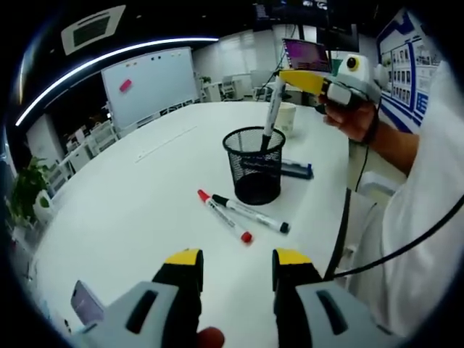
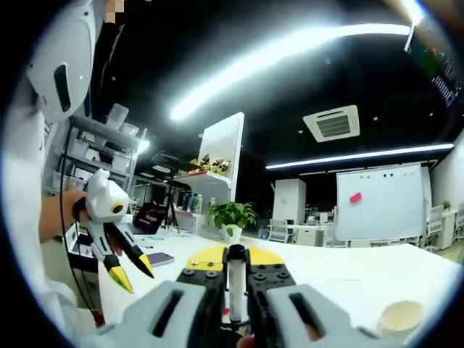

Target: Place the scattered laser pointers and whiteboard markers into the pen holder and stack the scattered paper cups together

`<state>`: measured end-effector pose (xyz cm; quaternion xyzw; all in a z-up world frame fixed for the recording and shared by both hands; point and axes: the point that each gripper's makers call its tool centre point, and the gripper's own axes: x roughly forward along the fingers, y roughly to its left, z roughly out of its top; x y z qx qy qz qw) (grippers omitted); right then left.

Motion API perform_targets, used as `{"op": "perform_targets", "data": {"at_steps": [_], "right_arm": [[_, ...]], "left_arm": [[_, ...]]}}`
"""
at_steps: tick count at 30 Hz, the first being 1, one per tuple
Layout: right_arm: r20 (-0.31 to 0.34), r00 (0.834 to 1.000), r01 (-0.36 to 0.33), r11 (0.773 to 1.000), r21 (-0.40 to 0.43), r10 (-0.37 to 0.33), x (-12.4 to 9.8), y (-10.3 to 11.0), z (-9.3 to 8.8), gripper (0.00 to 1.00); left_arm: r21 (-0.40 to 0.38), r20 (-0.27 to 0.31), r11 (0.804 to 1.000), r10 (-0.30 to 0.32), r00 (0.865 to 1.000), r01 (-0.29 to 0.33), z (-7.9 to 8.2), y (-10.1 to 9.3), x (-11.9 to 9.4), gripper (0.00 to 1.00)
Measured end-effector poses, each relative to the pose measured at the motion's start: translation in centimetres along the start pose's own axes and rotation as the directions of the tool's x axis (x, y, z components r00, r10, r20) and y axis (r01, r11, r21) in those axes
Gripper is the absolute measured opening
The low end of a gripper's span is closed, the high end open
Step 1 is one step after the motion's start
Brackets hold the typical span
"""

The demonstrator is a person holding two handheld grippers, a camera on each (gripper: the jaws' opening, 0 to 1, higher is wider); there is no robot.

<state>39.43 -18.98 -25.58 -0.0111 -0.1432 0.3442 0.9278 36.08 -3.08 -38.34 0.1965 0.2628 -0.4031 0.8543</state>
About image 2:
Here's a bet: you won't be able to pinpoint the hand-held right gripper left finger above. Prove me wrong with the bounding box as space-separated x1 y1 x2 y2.
94 245 228 348

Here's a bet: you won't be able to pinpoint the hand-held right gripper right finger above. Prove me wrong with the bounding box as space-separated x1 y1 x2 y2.
246 248 399 348

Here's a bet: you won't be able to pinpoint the white paper cup green print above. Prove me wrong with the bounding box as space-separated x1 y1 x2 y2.
376 299 425 341

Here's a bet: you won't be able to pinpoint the black whiteboard marker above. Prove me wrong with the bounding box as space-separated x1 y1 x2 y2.
225 244 252 326

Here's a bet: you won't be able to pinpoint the whiteboard on stand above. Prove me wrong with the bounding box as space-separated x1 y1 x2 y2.
335 163 427 242

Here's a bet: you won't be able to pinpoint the person's left hand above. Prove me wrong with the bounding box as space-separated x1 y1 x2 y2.
60 190 92 233

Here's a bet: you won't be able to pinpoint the white black storage box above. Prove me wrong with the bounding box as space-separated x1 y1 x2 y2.
67 223 99 262

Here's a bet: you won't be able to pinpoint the smartphone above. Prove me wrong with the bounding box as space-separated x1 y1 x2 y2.
146 252 175 269

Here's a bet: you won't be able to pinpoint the black open laptop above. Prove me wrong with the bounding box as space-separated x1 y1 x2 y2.
132 202 170 235

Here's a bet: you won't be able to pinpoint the grey metal storage rack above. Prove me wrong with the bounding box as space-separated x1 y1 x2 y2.
54 103 149 196

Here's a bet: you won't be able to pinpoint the black tripod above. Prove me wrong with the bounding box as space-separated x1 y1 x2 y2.
161 181 181 233

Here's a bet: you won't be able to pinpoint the white office desk cluster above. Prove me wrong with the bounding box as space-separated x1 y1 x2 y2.
267 217 338 247
423 202 464 251

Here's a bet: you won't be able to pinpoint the potted green plant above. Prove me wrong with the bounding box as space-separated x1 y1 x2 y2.
207 201 258 244

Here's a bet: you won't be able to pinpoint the gold ornaments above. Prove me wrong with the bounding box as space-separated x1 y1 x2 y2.
190 154 231 177

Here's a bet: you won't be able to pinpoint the white curved display stand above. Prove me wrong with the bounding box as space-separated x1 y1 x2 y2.
173 111 245 215

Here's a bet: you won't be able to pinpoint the white tall cabinet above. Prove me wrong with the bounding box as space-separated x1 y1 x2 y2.
272 178 307 225

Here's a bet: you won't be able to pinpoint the white chest-worn device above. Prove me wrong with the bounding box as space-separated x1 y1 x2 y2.
27 0 99 124

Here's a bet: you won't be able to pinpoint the ceiling air conditioner vent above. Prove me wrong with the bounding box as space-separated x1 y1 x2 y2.
302 104 361 143

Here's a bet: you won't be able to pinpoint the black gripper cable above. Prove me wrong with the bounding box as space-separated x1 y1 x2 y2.
57 119 106 327

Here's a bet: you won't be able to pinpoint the wall mounted dark monitor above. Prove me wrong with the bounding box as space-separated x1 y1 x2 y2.
404 21 463 108

